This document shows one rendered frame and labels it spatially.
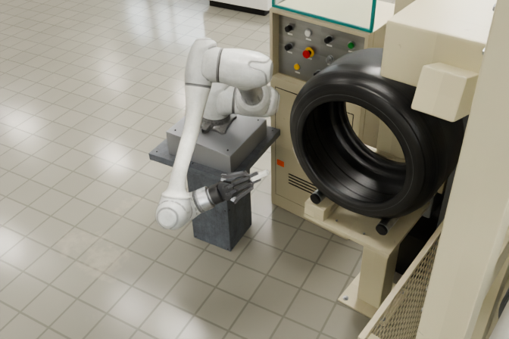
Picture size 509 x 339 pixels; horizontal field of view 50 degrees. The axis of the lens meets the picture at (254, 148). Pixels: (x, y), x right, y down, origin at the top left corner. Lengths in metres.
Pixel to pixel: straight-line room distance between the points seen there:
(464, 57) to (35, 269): 2.64
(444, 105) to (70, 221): 2.73
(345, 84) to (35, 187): 2.60
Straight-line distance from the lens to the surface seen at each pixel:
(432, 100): 1.22
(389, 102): 1.72
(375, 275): 2.78
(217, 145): 2.64
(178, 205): 1.93
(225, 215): 2.98
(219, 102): 2.64
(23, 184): 3.97
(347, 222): 2.17
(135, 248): 3.27
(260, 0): 5.95
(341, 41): 2.66
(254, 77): 2.03
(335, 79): 1.80
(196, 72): 2.06
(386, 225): 2.01
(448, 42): 1.28
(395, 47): 1.34
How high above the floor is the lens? 2.28
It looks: 36 degrees down
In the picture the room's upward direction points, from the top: 2 degrees counter-clockwise
